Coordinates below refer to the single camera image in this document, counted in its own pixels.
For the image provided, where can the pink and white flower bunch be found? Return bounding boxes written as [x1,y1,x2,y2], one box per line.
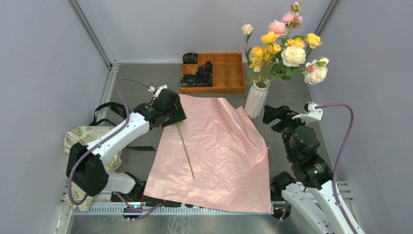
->
[268,46,329,85]

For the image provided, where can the purple cable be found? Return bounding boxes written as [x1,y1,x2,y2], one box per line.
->
[274,103,359,234]
[67,78,162,221]

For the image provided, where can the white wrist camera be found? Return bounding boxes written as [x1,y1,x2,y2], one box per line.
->
[292,102,323,123]
[148,85,168,97]

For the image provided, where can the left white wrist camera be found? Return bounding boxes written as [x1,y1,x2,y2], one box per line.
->
[148,85,168,97]

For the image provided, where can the yellow flower stem bunch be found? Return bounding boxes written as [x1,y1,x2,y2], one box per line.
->
[245,32,322,88]

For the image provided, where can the dark rolled cloth top-left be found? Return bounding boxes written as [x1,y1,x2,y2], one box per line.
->
[182,53,198,64]

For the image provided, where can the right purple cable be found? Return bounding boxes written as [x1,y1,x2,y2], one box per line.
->
[274,103,359,234]

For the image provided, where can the pink wrapping paper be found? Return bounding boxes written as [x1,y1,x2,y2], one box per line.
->
[144,95,272,213]

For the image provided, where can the white ribbed ceramic vase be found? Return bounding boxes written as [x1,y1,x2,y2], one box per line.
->
[244,79,270,118]

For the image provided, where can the dark rolled cloth bottom-centre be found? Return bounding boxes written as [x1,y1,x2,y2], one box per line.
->
[195,71,213,87]

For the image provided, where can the dark rolled cloth middle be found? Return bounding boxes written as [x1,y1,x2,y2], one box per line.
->
[198,61,213,74]

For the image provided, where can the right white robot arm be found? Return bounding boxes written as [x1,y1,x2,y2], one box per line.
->
[263,102,364,234]

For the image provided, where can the black ribbon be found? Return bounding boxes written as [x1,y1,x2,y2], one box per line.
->
[89,102,155,152]

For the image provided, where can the orange wooden compartment tray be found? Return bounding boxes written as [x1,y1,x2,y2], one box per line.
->
[181,53,245,94]

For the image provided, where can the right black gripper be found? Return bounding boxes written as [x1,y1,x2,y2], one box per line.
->
[262,104,311,159]

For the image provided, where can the pink rose stem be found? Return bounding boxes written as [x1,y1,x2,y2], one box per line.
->
[268,1,303,37]

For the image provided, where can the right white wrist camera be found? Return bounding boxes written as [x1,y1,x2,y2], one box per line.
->
[292,102,323,123]

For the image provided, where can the grey slotted cable duct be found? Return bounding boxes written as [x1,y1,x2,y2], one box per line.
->
[72,204,274,215]

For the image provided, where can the peach rose stem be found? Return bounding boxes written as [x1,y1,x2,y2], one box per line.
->
[175,121,195,179]

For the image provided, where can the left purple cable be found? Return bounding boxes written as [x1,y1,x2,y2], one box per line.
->
[67,78,162,221]

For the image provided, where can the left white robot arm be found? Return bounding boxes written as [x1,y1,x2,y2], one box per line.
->
[66,86,187,201]

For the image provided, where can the cream patterned cloth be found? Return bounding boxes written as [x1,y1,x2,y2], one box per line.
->
[64,126,122,211]

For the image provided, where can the cream rosebud stem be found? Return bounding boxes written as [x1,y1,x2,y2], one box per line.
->
[241,24,254,66]

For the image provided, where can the dark rolled cloth bottom-left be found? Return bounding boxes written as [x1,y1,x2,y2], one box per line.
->
[180,74,197,87]

